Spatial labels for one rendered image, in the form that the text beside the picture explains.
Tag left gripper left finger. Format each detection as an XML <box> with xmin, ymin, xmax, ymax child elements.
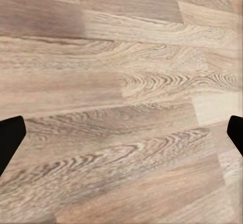
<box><xmin>0</xmin><ymin>116</ymin><xmax>26</xmax><ymax>176</ymax></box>

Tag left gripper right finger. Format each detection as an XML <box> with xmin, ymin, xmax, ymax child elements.
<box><xmin>227</xmin><ymin>115</ymin><xmax>243</xmax><ymax>156</ymax></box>

